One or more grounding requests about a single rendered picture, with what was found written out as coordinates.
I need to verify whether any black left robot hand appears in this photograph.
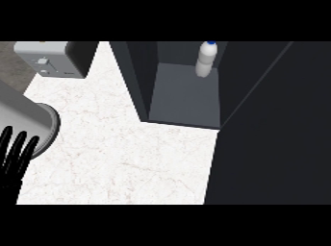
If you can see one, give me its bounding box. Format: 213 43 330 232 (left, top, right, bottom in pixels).
0 125 42 206

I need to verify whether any dark grey cabinet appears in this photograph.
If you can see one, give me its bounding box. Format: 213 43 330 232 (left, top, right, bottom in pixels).
108 40 295 131

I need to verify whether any dark grey cabinet door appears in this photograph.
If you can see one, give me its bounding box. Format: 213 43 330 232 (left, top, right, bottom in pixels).
203 40 331 206

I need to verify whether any grey metal cylinder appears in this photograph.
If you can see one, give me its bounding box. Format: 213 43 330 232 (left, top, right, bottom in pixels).
0 68 63 160

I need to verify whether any pale grey box appliance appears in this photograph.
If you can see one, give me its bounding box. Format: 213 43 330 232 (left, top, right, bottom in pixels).
14 40 101 80

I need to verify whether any white bottle with blue cap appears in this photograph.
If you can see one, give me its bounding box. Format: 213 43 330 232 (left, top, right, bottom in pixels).
194 40 221 79

